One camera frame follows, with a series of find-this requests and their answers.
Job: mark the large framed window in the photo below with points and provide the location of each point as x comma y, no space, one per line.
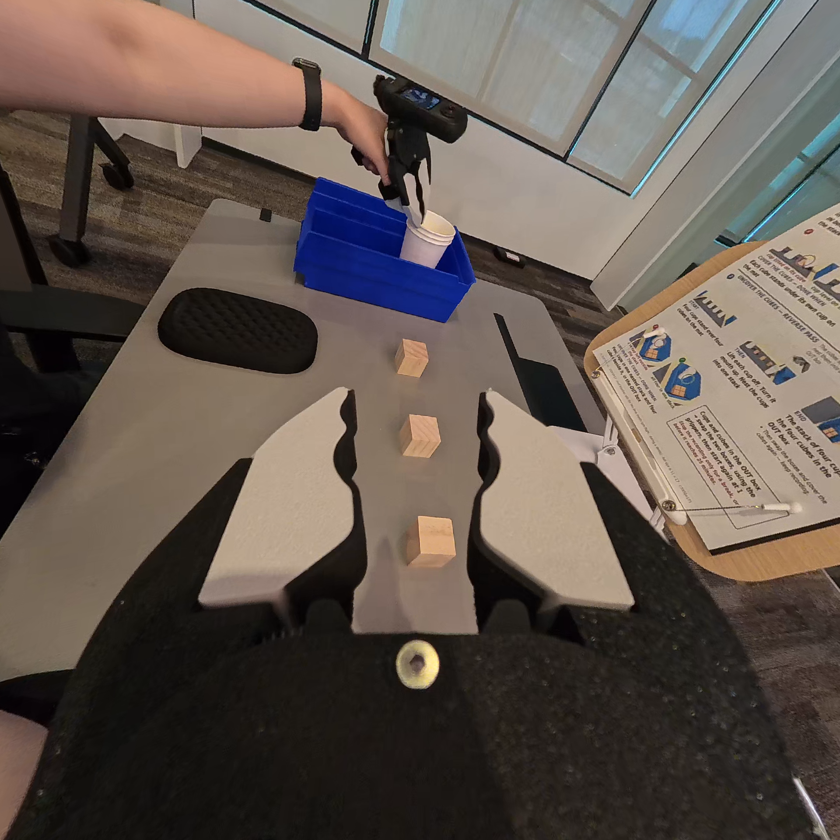
558,65

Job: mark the person's left hand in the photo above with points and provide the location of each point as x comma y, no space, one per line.
364,131

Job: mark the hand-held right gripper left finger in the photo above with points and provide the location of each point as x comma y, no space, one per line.
282,525

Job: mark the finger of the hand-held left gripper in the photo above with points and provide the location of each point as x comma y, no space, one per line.
415,197
428,169

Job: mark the black textured cushion pad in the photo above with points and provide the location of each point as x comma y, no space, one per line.
236,331

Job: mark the black chair armrest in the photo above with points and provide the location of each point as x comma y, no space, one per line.
65,312

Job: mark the wooden book stand white base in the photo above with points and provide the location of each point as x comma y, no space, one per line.
754,564

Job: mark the grey desk leg with casters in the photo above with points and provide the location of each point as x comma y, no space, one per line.
79,184

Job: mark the wooden cube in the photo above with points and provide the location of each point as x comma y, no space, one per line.
430,541
420,436
412,358

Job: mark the black wristband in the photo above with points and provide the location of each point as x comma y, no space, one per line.
310,98

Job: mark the white paper cup stack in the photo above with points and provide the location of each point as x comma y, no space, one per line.
420,253

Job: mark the small black floor box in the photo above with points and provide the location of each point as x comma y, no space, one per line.
509,257

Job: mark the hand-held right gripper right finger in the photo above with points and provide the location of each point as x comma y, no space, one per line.
551,531

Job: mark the person's leg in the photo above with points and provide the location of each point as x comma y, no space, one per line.
19,774

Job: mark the printed instruction sheet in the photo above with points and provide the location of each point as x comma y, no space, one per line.
741,426

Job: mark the person's left forearm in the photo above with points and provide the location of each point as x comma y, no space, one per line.
131,65

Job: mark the blue plastic bin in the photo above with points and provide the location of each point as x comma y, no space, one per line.
367,269

